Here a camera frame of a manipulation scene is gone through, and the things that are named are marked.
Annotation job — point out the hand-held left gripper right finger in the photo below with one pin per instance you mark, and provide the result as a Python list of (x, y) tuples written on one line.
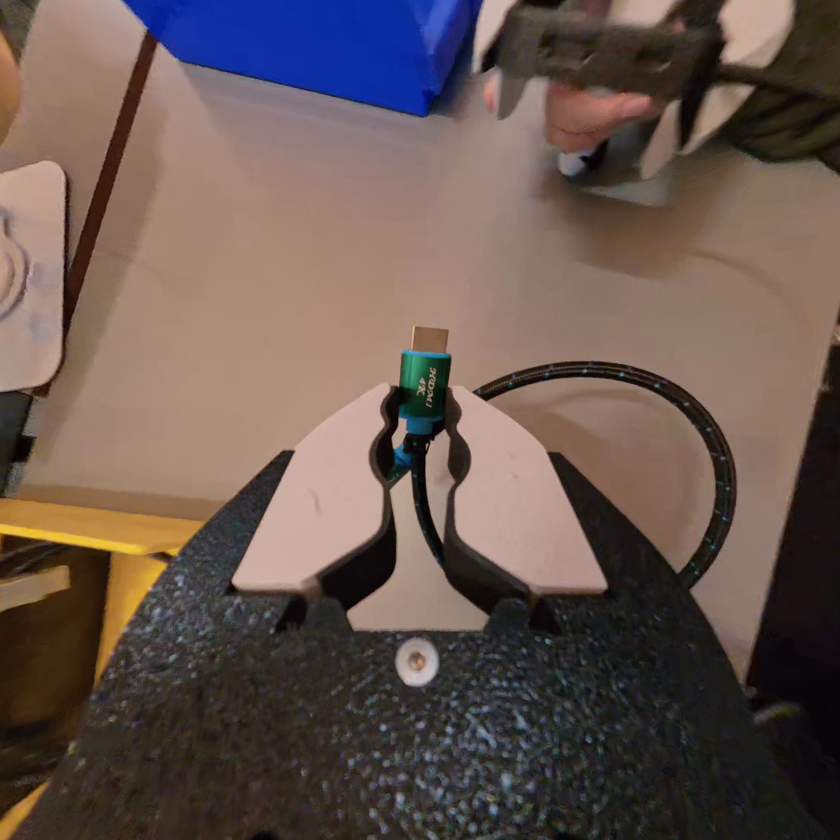
[(518, 505)]

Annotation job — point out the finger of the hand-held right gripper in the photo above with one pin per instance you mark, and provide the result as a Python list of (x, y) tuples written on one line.
[(510, 92), (492, 33)]

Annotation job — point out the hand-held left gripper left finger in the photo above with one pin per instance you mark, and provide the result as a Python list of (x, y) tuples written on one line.
[(321, 499)]

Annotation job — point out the person's right forearm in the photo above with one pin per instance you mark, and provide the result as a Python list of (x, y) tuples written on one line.
[(787, 111)]

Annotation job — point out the grey desk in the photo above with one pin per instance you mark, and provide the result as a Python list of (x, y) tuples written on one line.
[(295, 262)]

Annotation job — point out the person's right hand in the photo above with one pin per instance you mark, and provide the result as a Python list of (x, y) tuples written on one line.
[(590, 118)]

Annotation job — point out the blue plastic bin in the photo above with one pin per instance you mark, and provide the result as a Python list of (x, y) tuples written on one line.
[(315, 46)]

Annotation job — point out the yellow wooden shelf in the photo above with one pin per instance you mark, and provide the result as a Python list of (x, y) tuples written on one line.
[(98, 525)]

